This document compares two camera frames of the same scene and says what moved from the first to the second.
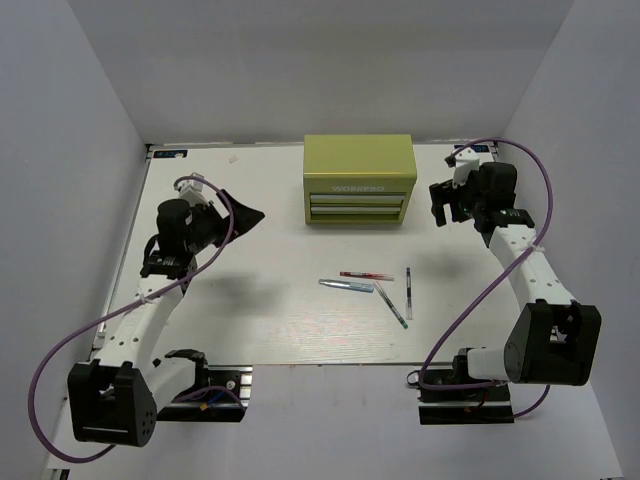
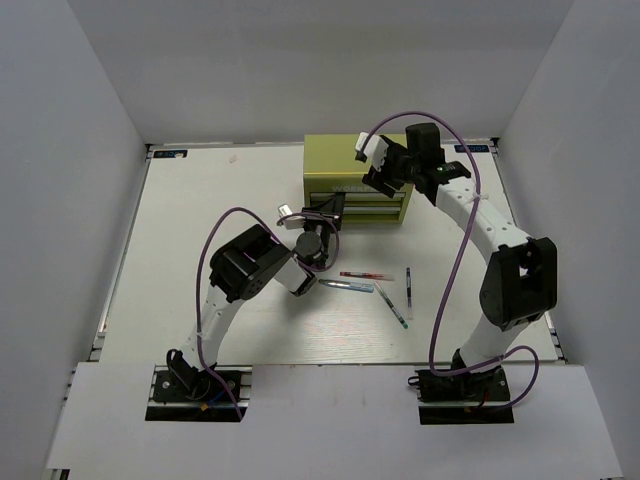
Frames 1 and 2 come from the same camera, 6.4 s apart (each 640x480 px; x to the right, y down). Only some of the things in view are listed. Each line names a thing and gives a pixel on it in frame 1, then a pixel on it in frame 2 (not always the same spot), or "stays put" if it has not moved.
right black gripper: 446,193 to 378,180
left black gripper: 244,218 to 330,207
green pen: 390,306 stays put
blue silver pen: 362,287 stays put
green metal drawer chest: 358,179 stays put
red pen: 367,275 stays put
